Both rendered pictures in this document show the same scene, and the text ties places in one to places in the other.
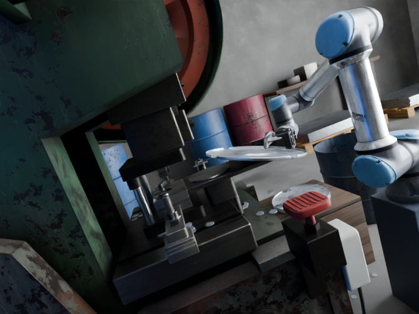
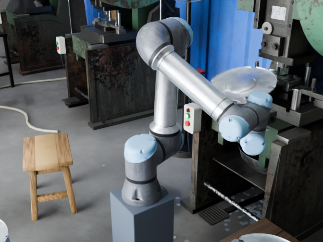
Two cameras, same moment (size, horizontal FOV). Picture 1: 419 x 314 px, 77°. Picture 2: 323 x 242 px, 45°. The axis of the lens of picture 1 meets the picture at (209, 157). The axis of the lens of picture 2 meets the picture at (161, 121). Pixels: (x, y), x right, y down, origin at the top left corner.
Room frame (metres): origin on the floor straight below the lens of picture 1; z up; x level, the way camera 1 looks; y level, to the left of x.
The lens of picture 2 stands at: (1.97, -1.12, 1.31)
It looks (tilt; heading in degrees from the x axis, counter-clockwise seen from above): 24 degrees down; 153
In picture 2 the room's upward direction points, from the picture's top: straight up
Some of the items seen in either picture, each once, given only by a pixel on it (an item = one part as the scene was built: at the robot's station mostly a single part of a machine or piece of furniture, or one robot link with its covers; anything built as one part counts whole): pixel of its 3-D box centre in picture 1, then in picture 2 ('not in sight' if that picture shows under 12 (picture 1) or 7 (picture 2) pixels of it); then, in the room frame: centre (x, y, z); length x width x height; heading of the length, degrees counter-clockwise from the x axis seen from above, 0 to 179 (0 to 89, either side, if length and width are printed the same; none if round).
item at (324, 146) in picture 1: (356, 176); not in sight; (1.58, -0.85, 0.24); 0.42 x 0.42 x 0.48
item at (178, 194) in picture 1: (171, 196); (281, 80); (0.72, 0.14, 0.76); 0.15 x 0.09 x 0.05; 8
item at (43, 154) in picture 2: not in sight; (50, 175); (0.07, -0.84, 0.16); 0.34 x 0.24 x 0.34; 170
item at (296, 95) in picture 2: (202, 171); (296, 98); (0.91, 0.04, 0.75); 0.03 x 0.03 x 0.10; 8
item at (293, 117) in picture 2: (180, 222); (279, 97); (0.72, 0.14, 0.68); 0.45 x 0.30 x 0.06; 8
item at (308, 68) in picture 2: (144, 182); (307, 72); (0.79, 0.21, 0.81); 0.02 x 0.02 x 0.14
